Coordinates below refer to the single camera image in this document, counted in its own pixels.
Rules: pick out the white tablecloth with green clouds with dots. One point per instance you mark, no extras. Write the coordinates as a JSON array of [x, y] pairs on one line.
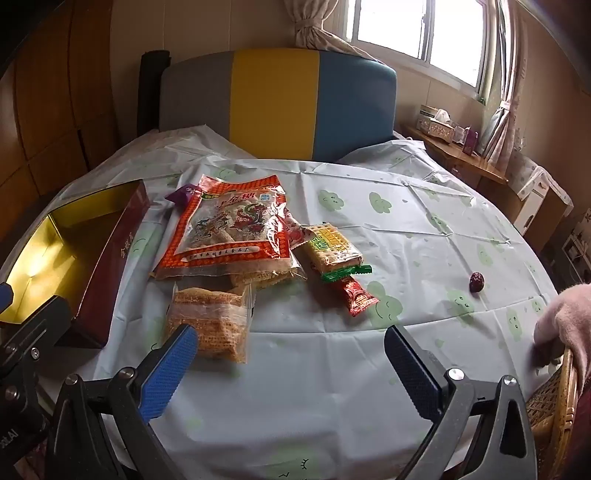
[[369, 207]]

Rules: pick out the grey yellow blue sofa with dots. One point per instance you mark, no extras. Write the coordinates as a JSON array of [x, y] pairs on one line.
[[272, 101]]

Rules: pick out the tied beige curtain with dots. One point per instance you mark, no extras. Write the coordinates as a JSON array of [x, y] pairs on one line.
[[314, 27]]

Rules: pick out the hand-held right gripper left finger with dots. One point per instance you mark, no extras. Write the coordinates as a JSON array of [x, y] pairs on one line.
[[171, 369]]

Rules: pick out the clear orange crispy snack packet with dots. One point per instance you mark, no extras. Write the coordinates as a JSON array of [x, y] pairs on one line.
[[217, 318]]

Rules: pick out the purple snack packet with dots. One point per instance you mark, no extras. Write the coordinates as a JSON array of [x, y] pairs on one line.
[[182, 196]]

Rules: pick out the red candy packet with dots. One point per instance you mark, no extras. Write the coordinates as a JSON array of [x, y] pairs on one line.
[[358, 295]]

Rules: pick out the red box with gold interior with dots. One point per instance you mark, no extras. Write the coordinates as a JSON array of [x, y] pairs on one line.
[[120, 258]]

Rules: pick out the tissue box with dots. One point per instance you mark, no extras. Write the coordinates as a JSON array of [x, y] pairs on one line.
[[434, 124]]

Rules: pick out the white rose print packet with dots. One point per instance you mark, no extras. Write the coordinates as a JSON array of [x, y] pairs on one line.
[[293, 233]]

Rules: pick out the white shelf unit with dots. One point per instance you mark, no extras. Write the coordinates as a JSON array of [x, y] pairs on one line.
[[577, 249]]

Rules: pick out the rattan chair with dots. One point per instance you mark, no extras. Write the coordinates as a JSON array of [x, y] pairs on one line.
[[554, 406]]

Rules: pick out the wooden wardrobe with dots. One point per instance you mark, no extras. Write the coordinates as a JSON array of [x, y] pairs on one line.
[[51, 92]]

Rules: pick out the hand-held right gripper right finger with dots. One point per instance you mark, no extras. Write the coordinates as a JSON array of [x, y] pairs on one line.
[[411, 371]]

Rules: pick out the red date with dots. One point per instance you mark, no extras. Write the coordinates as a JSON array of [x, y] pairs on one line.
[[477, 282]]

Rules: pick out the hanging beige curtain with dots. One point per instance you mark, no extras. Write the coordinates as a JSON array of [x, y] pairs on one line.
[[505, 115]]

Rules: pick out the white cabinet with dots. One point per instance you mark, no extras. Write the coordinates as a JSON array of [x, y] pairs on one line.
[[540, 198]]

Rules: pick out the wooden side desk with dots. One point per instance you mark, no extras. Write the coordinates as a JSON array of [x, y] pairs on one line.
[[461, 159]]

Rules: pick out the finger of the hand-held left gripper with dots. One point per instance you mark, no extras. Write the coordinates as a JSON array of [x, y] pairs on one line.
[[41, 318]]

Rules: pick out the large orange snack bag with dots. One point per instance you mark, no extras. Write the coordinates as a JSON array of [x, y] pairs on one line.
[[221, 226]]

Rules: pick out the purple box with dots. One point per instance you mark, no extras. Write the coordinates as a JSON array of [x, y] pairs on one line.
[[470, 142]]

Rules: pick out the window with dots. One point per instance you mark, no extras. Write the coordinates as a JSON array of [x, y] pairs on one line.
[[397, 27]]

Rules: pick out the clear puffed rice cracker packet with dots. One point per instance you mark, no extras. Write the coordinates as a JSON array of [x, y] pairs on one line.
[[268, 278]]

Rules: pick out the green yellow cracker packet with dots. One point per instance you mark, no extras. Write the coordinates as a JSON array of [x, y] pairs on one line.
[[332, 247]]

